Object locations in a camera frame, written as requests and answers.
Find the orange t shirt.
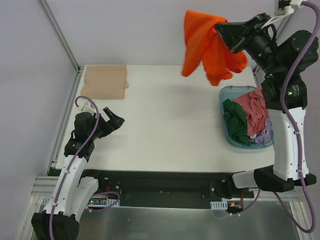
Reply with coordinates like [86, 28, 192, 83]
[181, 10, 248, 87]

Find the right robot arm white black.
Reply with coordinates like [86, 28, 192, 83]
[214, 13, 319, 198]

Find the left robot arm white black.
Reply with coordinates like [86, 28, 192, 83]
[31, 107, 125, 240]

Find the folded beige t shirt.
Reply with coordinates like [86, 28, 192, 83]
[80, 65, 129, 100]

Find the teal plastic basket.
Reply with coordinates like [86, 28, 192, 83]
[219, 85, 274, 150]

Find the pink t shirt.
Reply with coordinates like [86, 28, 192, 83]
[232, 88, 269, 137]

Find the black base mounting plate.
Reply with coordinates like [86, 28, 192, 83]
[82, 169, 254, 209]

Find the green t shirt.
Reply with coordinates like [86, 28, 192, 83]
[223, 98, 253, 147]

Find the lavender t shirt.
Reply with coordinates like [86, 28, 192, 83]
[249, 117, 273, 144]

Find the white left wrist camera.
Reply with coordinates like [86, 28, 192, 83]
[80, 101, 95, 113]

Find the front aluminium frame rail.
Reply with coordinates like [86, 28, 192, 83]
[31, 176, 306, 202]

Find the left aluminium frame post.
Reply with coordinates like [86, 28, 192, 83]
[37, 0, 84, 74]

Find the right white cable duct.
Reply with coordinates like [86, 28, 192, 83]
[210, 200, 228, 211]

